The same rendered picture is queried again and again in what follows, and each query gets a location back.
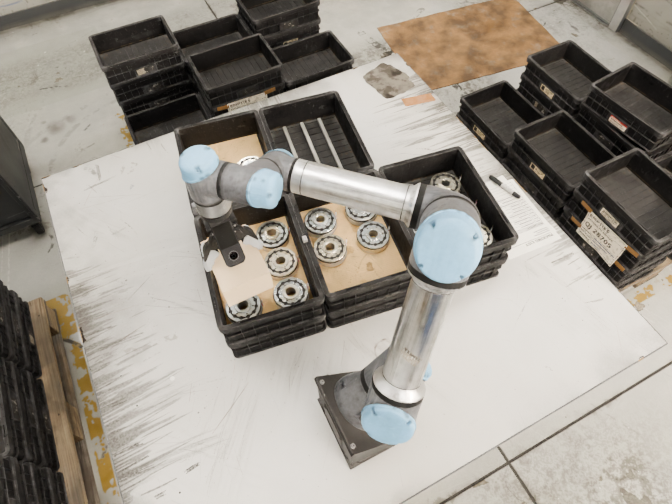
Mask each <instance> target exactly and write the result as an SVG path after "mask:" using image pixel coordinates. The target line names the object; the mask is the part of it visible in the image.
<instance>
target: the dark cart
mask: <svg viewBox="0 0 672 504"><path fill-rule="evenodd" d="M41 221H42V220H41V215H40V211H39V207H38V202H37V198H36V194H35V190H34V186H33V182H32V177H31V171H30V169H29V165H28V161H27V156H26V152H25V149H24V145H23V144H22V142H21V141H20V140H19V139H18V137H17V136H16V135H15V133H14V132H13V131H12V130H11V128H10V127H9V126H8V124H7V123H6V122H5V121H4V119H3V118H2V117H1V115H0V236H3V235H6V234H8V233H11V232H14V231H17V230H19V229H22V228H25V227H27V226H30V225H31V228H33V229H34V230H35V231H36V232H37V233H38V234H41V233H43V232H45V229H44V227H43V225H42V223H41Z"/></svg>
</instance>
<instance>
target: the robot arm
mask: <svg viewBox="0 0 672 504"><path fill-rule="evenodd" d="M178 165H179V168H180V171H181V174H182V179H183V181H184V182H185V184H186V186H187V188H188V191H189V193H190V195H191V198H192V200H193V203H191V205H192V207H196V209H197V211H198V213H199V214H200V217H201V219H202V221H203V224H204V226H205V228H206V231H207V233H208V234H209V235H210V237H209V239H208V241H206V242H205V243H204V242H202V243H201V252H202V256H203V265H204V268H205V270H206V271H207V272H209V271H211V270H212V266H213V265H214V264H215V262H214V261H215V259H216V258H217V257H218V256H219V254H220V253H219V251H220V252H221V254H222V257H223V259H224V261H225V264H226V266H228V267H234V266H236V265H239V264H241V263H243V262H244V261H245V258H246V257H245V254H244V252H243V250H242V247H241V245H240V243H239V241H240V240H241V241H242V243H243V244H245V245H252V247H255V248H257V249H258V250H260V249H262V248H263V245H262V242H261V240H260V239H259V238H258V236H257V235H256V234H255V233H254V231H253V230H252V229H251V228H250V227H249V226H248V225H244V226H241V225H238V222H237V219H236V217H235V215H234V213H233V211H232V202H236V203H240V204H245V205H250V206H252V207H255V208H266V209H272V208H274V207H276V206H277V204H278V201H279V200H280V198H281V195H282V190H284V191H288V192H292V193H296V194H300V195H303V196H307V197H311V198H315V199H319V200H323V201H327V202H331V203H334V204H338V205H342V206H346V207H350V208H354V209H358V210H362V211H366V212H369V213H373V214H377V215H381V216H385V217H389V218H393V219H397V220H400V221H403V222H405V224H406V226H407V227H408V228H412V229H416V230H417V232H416V235H415V238H414V243H413V247H412V250H411V254H410V257H409V260H408V264H407V270H408V272H409V273H410V275H411V276H412V278H411V281H410V284H409V287H408V290H407V293H406V297H405V300H404V303H403V306H402V309H401V312H400V316H399V319H398V322H397V325H396V328H395V332H394V335H393V338H392V341H391V344H390V345H389V347H388V348H387V349H386V350H385V351H383V352H382V353H381V354H380V355H379V356H378V357H376V358H375V359H374V360H373V361H372V362H370V363H369V364H368V365H367V366H366V367H365V368H363V369H362V370H359V371H356V372H353V373H350V374H347V375H345V376H343V377H342V378H341V379H340V380H339V381H338V382H337V383H336V385H335V388H334V396H335V401H336V404H337V406H338V408H339V410H340V412H341V413H342V415H343V416H344V418H345V419H346V420H347V421H348V422H349V423H350V424H352V425H353V426H354V427H356V428H358V429H360V430H363V431H366V432H367V434H368V435H369V436H370V437H372V438H373V439H375V440H377V441H379V442H381V443H385V444H391V445H397V444H399V443H400V444H402V443H405V442H407V441H409V440H410V439H411V438H412V436H413V435H414V431H415V430H416V419H417V415H418V412H419V409H420V406H421V404H422V401H423V398H424V396H425V393H426V386H425V383H424V382H425V381H427V380H428V378H430V377H431V375H432V368H431V365H430V363H429V361H430V358H431V355H432V352H433V350H434V347H435V344H436V342H437V339H438V336H439V333H440V331H441V328H442V325H443V322H444V320H445V317H446V314H447V312H448V309H449V306H450V303H451V301H452V298H453V295H454V292H455V291H458V290H460V289H463V288H464V287H465V286H466V284H467V281H468V278H469V276H470V274H471V273H472V272H473V271H474V270H475V269H476V267H477V265H478V264H479V262H480V259H481V256H482V253H483V237H482V233H481V217H480V213H479V210H478V209H477V207H476V205H475V204H474V203H473V202H472V201H471V200H470V199H469V198H468V197H466V196H464V195H462V194H460V193H458V192H455V191H451V190H448V189H444V188H440V187H435V186H431V185H427V184H423V183H418V184H416V185H414V186H410V185H406V184H402V183H398V182H394V181H389V180H385V179H381V178H377V177H373V176H369V175H365V174H361V173H357V172H353V171H349V170H345V169H340V168H336V167H332V166H328V165H324V164H320V163H316V162H312V161H308V160H304V159H300V158H296V157H294V156H293V155H292V154H291V153H290V152H288V151H287V150H284V149H275V150H271V151H268V152H266V153H265V154H263V155H262V156H261V157H260V158H258V159H256V160H254V161H253V162H251V163H249V164H248V165H242V164H237V163H232V162H228V161H223V160H219V158H218V156H217V154H216V153H215V151H214V150H213V149H212V148H210V147H209V146H206V145H195V146H192V147H189V148H187V149H186V150H185V151H184V152H183V153H182V154H181V155H180V157H179V161H178ZM218 249H219V251H218Z"/></svg>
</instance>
